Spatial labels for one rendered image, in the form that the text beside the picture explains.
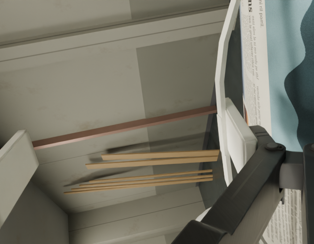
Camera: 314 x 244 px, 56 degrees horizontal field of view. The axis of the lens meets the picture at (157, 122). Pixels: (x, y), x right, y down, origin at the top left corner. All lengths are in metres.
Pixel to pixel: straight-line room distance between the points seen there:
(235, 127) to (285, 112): 0.06
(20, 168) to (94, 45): 3.00
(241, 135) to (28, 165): 0.14
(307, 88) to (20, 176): 0.18
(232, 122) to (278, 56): 0.06
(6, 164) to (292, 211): 0.20
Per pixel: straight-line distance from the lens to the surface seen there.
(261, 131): 0.18
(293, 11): 0.19
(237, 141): 0.17
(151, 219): 7.49
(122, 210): 7.63
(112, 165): 5.21
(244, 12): 0.26
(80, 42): 3.15
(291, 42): 0.20
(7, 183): 0.19
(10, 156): 0.20
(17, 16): 3.12
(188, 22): 3.21
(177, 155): 4.98
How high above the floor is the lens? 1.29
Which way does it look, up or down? 4 degrees down
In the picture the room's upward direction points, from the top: 102 degrees counter-clockwise
